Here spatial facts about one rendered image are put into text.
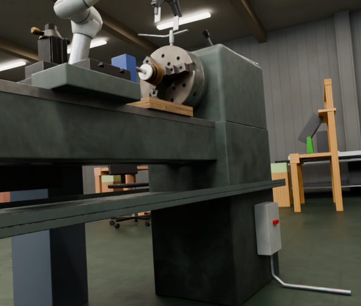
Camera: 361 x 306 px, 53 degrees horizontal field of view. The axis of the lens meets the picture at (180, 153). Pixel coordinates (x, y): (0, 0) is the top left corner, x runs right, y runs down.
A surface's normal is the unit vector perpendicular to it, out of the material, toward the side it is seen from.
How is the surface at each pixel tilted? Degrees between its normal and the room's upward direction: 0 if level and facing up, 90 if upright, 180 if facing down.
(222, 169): 90
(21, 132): 90
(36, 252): 90
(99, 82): 90
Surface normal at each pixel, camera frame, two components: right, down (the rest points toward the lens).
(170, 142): 0.83, -0.09
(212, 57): -0.55, -0.02
